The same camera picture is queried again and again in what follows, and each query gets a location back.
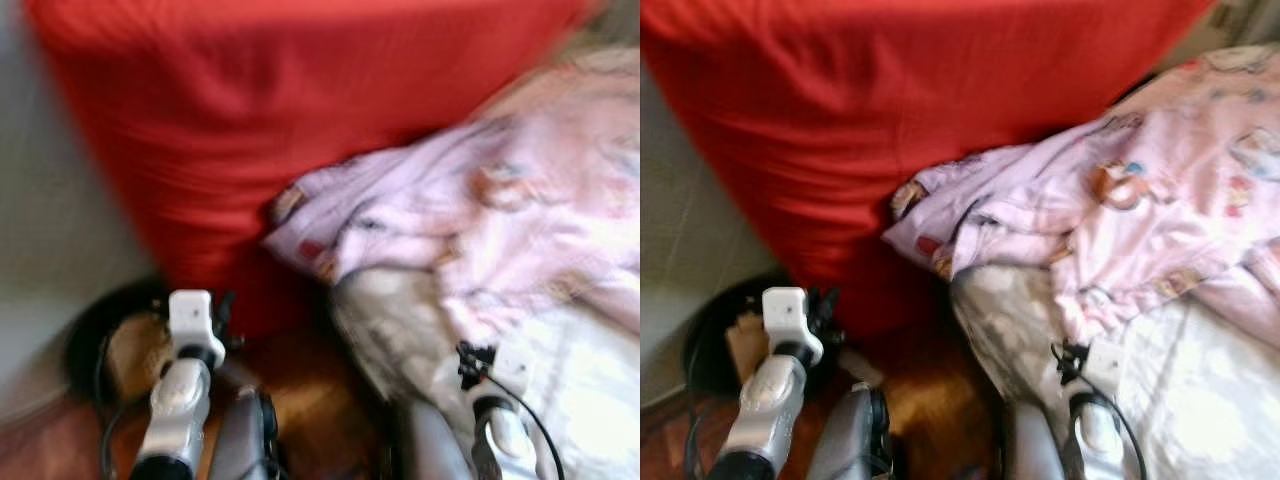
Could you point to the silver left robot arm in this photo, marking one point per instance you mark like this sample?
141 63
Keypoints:
180 410
770 410

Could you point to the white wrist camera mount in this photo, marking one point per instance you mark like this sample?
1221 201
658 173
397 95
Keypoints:
515 368
192 315
787 313
1105 365

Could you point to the beige floral bed sheet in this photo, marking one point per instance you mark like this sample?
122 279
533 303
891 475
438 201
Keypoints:
1210 410
590 400

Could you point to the black round bin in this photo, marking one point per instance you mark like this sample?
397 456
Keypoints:
705 340
85 345

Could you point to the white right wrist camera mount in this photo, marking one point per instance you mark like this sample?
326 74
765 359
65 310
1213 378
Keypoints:
515 368
1105 365

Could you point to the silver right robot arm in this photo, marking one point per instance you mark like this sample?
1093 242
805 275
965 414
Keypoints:
510 440
1100 435

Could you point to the grey robot leg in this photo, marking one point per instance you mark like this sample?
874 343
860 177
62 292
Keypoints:
245 440
850 435
1030 450
430 450

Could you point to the grey robot left leg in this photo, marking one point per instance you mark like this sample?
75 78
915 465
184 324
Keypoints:
850 435
245 440

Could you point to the large red cushion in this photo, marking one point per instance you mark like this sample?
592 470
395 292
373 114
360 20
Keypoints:
280 130
900 130

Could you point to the grey robot right leg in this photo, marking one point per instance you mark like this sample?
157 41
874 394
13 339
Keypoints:
430 450
1030 450

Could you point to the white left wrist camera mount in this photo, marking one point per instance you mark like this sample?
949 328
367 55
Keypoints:
787 313
192 315

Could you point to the pink cartoon print blanket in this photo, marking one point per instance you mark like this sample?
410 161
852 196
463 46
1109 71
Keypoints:
1130 210
480 220

